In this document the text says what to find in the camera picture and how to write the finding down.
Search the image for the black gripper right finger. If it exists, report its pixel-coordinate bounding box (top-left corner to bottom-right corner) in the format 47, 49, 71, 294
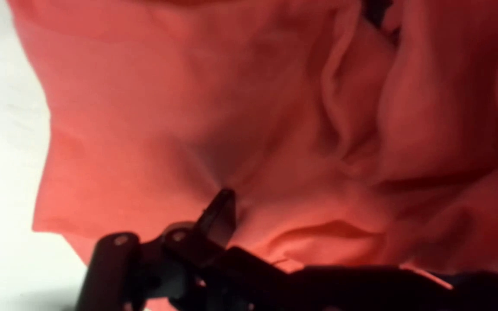
243, 252, 498, 311

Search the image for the red sweatshirt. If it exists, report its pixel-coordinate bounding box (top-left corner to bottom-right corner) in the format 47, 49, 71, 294
6, 0, 498, 277

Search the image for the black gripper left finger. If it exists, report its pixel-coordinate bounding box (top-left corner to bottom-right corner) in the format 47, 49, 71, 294
75, 187, 246, 311

